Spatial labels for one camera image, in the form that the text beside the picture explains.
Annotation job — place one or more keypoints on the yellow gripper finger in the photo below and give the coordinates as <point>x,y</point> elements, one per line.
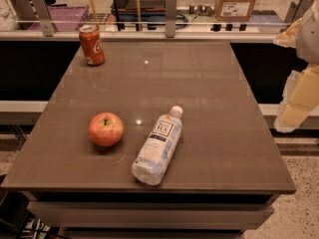
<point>289,38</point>
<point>300,98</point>

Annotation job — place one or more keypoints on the red apple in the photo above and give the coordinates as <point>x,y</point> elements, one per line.
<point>106,129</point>

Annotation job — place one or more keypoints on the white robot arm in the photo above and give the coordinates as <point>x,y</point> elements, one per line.
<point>309,36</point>

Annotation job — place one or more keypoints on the orange soda can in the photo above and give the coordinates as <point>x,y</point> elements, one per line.
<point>91,44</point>

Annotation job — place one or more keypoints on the cardboard box with label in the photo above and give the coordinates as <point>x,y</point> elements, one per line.
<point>233,10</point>

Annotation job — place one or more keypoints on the glass railing with metal posts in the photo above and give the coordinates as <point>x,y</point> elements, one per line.
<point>269,18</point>

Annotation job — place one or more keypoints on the clear plastic tea bottle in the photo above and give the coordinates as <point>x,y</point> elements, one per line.
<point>155,155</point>

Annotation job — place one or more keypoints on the purple plastic crate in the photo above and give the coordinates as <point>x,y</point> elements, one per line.
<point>63,18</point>

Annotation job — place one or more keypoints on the grey table drawer unit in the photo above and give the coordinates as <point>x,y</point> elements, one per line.
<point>161,216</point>

